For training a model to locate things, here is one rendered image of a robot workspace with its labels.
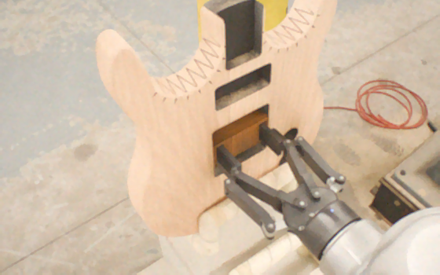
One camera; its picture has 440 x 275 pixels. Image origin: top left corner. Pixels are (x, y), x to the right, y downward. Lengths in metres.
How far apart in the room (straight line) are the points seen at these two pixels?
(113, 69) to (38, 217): 1.86
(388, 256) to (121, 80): 0.30
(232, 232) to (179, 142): 0.28
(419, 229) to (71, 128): 2.36
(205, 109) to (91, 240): 1.62
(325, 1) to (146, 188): 0.34
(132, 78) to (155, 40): 2.60
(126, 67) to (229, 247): 0.43
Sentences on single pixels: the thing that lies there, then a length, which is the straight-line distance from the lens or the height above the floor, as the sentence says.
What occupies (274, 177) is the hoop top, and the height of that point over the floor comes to 1.21.
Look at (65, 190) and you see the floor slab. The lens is 2.31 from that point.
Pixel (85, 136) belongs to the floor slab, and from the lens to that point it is 2.51.
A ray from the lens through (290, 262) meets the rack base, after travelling 0.87.
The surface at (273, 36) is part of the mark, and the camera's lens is 0.61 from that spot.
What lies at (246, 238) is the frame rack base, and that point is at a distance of 0.79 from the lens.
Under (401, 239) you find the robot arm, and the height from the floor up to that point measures 1.54.
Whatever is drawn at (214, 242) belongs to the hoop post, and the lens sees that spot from 0.73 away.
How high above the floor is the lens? 1.80
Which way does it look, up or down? 49 degrees down
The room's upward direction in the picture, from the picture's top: straight up
